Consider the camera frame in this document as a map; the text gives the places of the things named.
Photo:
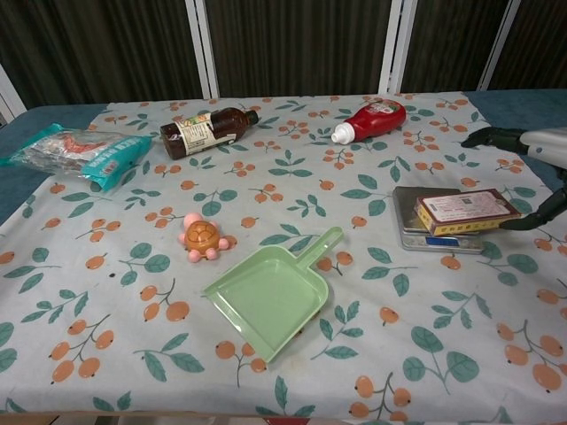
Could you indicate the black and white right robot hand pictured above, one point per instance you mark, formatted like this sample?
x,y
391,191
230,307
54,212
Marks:
x,y
538,146

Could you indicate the yellow red small box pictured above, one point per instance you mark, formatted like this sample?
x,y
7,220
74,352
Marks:
x,y
467,212

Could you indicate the silver digital kitchen scale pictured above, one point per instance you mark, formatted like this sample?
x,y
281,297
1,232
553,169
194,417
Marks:
x,y
412,221

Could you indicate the red ketchup bottle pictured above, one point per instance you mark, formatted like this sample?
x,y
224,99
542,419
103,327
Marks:
x,y
376,117

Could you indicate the floral fruit print tablecloth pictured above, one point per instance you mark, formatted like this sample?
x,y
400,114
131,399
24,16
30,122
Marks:
x,y
283,274

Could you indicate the green plastic dustpan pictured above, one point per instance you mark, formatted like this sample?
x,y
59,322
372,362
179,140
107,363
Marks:
x,y
270,296

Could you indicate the brown sauce bottle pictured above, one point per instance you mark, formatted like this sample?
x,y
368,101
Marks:
x,y
204,130

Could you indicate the pink and brown turtle toy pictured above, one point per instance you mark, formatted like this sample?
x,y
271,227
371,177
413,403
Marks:
x,y
201,239

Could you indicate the teal snack bag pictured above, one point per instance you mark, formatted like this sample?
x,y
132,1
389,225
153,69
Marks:
x,y
75,152

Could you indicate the white frame folding screen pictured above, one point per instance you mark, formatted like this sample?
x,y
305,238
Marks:
x,y
283,44

